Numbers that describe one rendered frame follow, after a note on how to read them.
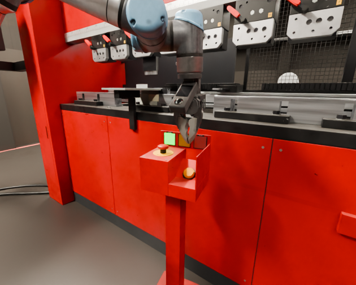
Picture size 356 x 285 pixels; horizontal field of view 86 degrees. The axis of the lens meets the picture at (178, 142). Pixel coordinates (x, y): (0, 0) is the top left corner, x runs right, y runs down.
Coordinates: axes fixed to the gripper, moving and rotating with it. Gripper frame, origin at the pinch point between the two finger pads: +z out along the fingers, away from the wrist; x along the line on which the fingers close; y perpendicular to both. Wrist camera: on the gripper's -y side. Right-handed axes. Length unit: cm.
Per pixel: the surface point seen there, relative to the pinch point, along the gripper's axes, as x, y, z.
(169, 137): 11.1, 9.2, 3.2
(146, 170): 12.5, -6.6, 9.7
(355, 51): -67, 104, -29
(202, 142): -1.8, 9.3, 3.6
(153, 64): 39, 49, -25
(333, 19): -39, 33, -35
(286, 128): -28.9, 19.8, -1.2
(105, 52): 78, 54, -34
